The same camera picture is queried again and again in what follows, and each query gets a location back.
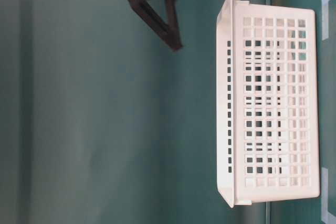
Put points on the white plastic lattice basket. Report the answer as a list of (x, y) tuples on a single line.
[(267, 133)]

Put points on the upper pale tape corner marker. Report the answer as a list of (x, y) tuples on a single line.
[(325, 19)]

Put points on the pale tape corner marker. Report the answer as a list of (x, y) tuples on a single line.
[(325, 19), (326, 216)]

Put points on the lower pale tape corner marker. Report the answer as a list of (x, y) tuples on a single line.
[(326, 216)]

